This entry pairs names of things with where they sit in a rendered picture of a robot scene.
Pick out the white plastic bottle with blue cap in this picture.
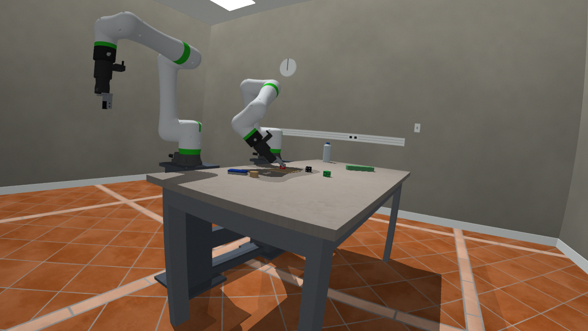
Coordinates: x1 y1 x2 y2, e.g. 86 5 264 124
322 142 331 162

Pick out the tan flat mat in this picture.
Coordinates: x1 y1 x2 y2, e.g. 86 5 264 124
267 168 300 173

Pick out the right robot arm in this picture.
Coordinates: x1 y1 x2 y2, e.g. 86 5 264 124
94 11 203 166

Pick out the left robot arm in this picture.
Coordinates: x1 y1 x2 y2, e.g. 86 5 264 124
232 79 283 160

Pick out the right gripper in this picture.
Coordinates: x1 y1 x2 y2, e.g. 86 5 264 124
93 46 125 109

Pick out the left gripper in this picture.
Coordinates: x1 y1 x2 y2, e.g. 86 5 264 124
245 130 286 168

